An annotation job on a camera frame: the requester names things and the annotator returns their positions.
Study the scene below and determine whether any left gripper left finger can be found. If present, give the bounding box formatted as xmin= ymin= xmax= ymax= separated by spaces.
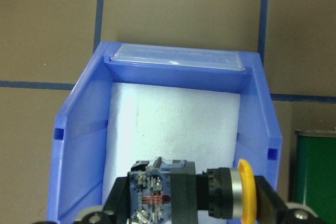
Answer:
xmin=102 ymin=177 xmax=130 ymax=223

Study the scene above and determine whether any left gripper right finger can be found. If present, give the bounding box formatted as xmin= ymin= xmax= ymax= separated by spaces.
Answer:
xmin=255 ymin=176 xmax=286 ymax=223

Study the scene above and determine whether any yellow push button switch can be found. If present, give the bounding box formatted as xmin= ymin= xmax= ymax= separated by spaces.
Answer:
xmin=128 ymin=157 xmax=257 ymax=223

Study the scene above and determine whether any green conveyor belt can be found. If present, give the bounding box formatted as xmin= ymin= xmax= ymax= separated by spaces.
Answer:
xmin=293 ymin=130 xmax=335 ymax=216

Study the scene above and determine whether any left blue plastic bin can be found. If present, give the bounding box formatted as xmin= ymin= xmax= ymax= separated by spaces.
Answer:
xmin=47 ymin=42 xmax=282 ymax=223

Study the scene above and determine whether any white foam pad left bin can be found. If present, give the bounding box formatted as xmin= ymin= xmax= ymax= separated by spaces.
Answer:
xmin=102 ymin=83 xmax=240 ymax=201

